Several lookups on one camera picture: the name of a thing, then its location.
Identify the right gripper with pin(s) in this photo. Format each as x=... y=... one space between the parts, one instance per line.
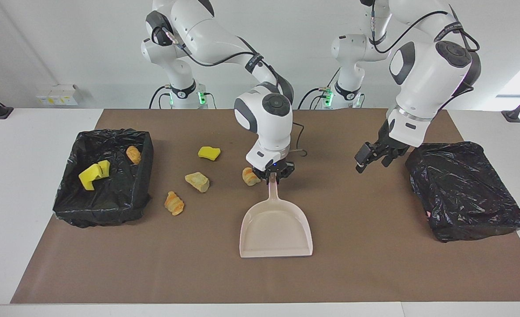
x=284 y=169

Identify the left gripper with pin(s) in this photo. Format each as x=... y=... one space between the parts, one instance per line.
x=391 y=143

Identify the beige plastic dustpan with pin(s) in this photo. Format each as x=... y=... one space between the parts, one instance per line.
x=275 y=229

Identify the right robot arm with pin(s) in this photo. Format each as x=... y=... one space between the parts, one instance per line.
x=207 y=31

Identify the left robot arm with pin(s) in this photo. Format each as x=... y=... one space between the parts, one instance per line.
x=427 y=70

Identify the bin wrapped in black bag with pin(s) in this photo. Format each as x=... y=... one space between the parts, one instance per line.
x=462 y=193

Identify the open bin with black bag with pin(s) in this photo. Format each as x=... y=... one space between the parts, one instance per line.
x=110 y=193

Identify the croissant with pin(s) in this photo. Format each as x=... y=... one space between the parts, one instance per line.
x=249 y=177
x=133 y=155
x=174 y=204

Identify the small yellow sponge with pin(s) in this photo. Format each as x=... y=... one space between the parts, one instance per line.
x=104 y=168

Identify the large yellow sponge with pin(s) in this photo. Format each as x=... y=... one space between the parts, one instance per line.
x=89 y=177

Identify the white wall socket box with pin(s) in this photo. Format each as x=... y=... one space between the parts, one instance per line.
x=57 y=95

